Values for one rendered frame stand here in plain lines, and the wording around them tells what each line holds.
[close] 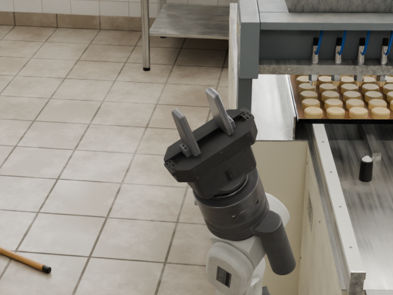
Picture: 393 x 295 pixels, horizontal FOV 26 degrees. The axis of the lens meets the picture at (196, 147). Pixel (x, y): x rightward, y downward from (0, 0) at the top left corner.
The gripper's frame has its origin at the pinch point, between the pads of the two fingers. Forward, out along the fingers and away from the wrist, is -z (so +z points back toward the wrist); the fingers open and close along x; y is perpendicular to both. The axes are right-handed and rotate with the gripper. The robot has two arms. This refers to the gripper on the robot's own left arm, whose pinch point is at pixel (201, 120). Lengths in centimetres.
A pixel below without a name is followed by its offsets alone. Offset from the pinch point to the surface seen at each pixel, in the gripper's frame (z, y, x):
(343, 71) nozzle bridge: 85, -81, 67
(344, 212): 80, -37, 35
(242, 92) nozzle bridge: 88, -99, 44
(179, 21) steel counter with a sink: 228, -341, 114
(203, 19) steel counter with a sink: 233, -338, 128
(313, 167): 95, -67, 44
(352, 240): 76, -28, 30
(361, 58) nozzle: 84, -80, 73
